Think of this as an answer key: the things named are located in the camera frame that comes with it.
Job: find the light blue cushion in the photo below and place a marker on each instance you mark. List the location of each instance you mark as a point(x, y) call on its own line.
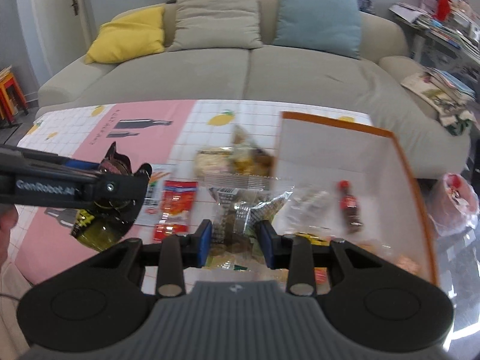
point(318, 18)

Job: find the pile of books and papers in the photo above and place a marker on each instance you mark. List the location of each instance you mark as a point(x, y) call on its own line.
point(450, 32)

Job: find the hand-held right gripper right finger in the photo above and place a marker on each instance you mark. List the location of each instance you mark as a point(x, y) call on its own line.
point(264, 243)

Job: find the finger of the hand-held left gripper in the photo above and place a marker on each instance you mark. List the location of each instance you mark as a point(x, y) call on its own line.
point(45, 161)
point(123, 191)

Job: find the yellow cushion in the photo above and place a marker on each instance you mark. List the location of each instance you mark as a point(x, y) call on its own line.
point(127, 37)

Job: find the white desk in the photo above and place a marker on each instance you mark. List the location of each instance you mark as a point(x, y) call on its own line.
point(425, 45)

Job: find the orange cardboard box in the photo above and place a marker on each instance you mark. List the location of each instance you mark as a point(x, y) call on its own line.
point(375, 150)

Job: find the red snack packet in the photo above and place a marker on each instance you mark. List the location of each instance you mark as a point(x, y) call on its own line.
point(178, 198)

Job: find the clear bag of silver candies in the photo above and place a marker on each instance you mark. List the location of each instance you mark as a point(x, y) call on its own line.
point(240, 213)

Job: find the red paper bag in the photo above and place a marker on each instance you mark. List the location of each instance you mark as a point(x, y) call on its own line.
point(442, 3)

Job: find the clear bag of puffed snacks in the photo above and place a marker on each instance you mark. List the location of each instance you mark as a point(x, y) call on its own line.
point(210, 163)

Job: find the small cola bottle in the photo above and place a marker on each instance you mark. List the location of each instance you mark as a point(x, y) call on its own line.
point(348, 206)

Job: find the stack of magazines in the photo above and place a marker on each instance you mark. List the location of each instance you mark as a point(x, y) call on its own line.
point(438, 86)

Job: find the red orange stacked stools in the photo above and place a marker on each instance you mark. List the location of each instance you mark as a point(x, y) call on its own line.
point(11, 93)

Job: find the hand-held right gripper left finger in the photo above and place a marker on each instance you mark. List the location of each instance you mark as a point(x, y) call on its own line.
point(204, 243)

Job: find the white green snack packet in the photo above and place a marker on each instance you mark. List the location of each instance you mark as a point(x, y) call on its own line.
point(155, 195)

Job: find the white green tote bag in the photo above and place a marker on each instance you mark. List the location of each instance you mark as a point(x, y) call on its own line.
point(457, 120)

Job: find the person's left hand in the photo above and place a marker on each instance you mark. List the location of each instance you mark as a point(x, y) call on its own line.
point(7, 228)

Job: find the dark brown snack packet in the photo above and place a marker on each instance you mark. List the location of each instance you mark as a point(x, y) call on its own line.
point(116, 159)

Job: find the beige cushion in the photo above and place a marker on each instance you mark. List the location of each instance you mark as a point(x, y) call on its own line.
point(213, 18)

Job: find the pink trash bin with bag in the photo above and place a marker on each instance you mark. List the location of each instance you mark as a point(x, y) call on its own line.
point(455, 206)

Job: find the beige sofa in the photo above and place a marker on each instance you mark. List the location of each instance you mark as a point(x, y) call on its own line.
point(300, 75)

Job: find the yellow chips bag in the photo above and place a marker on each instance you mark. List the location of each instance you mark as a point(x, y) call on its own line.
point(249, 157)

